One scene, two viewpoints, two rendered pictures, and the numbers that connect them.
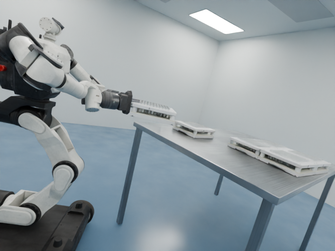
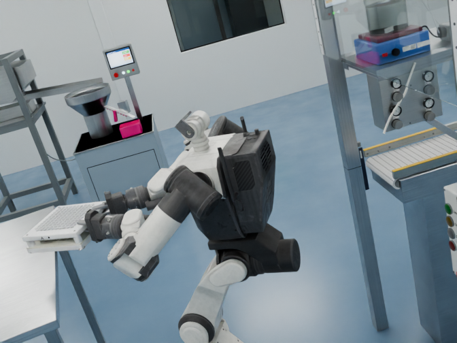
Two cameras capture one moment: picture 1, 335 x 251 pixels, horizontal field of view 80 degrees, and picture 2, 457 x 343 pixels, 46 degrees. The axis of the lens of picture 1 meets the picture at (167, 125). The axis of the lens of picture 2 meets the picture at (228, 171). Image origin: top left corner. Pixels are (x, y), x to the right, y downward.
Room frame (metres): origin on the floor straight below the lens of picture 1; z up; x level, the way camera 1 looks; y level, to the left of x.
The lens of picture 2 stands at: (2.53, 1.62, 1.84)
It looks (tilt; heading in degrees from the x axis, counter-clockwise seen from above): 21 degrees down; 210
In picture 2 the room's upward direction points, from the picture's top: 15 degrees counter-clockwise
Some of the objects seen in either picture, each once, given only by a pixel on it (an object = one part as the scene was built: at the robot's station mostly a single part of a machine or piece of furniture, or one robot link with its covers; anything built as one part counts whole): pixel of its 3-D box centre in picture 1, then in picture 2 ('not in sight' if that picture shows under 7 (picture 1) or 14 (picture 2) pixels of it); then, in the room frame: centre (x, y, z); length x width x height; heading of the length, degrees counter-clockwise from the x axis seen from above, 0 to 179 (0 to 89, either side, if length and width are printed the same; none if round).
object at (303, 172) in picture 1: (285, 165); not in sight; (1.22, -0.78, 0.90); 0.24 x 0.24 x 0.02; 36
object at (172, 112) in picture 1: (154, 107); (66, 220); (1.19, 0.10, 1.06); 0.25 x 0.24 x 0.02; 7
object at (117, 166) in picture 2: not in sight; (130, 175); (-0.74, -1.18, 0.38); 0.63 x 0.57 x 0.76; 123
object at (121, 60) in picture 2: not in sight; (128, 84); (-0.98, -1.08, 1.07); 0.23 x 0.10 x 0.62; 123
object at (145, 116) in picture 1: (152, 115); (71, 231); (1.19, 0.10, 1.02); 0.24 x 0.24 x 0.02; 7
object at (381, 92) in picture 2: not in sight; (404, 94); (0.58, 1.29, 1.22); 0.22 x 0.11 x 0.20; 124
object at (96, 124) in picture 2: not in sight; (102, 110); (-0.76, -1.24, 0.95); 0.49 x 0.36 x 0.38; 123
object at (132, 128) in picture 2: not in sight; (130, 128); (-0.66, -0.94, 0.80); 0.16 x 0.12 x 0.09; 123
